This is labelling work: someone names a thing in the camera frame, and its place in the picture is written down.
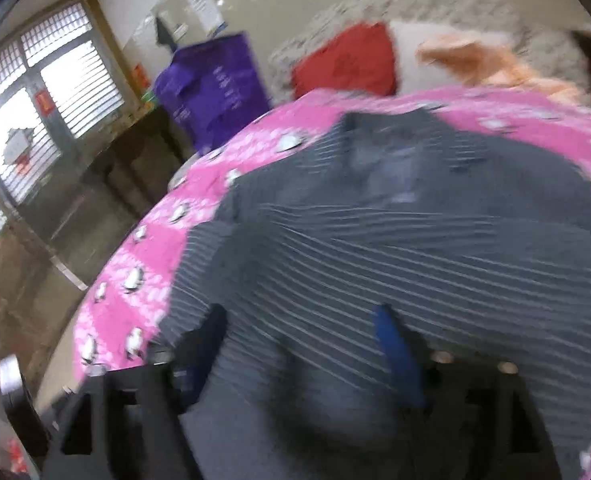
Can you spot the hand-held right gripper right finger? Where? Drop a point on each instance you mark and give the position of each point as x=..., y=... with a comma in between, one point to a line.
x=398, y=356

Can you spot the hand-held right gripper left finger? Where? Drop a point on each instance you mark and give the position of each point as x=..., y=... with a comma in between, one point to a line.
x=209, y=341

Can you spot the grey striped shirt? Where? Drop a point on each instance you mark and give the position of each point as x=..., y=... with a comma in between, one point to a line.
x=350, y=260

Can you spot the pink penguin print blanket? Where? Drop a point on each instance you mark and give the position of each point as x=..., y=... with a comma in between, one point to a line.
x=203, y=185

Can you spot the dark wooden table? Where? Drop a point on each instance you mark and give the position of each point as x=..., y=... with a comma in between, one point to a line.
x=125, y=160

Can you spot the purple fabric bag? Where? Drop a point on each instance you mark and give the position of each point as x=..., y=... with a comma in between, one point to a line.
x=210, y=90

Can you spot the white cloth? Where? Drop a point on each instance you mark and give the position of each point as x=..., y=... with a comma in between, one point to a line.
x=409, y=76

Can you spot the barred window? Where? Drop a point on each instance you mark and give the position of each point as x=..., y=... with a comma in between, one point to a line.
x=65, y=80

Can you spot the red pillow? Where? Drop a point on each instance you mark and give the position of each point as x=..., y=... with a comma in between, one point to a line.
x=350, y=60

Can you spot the orange cloth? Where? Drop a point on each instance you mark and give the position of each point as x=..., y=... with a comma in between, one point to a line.
x=475, y=60

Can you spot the dark hanging object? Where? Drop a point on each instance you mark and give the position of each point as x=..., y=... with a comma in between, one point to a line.
x=166, y=32

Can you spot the grey speckled blanket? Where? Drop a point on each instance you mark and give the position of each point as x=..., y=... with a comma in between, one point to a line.
x=315, y=30

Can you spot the red wall decoration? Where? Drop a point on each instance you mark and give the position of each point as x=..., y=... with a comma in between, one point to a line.
x=140, y=78

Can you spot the white wall notice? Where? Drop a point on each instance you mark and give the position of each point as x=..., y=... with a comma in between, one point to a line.
x=203, y=1

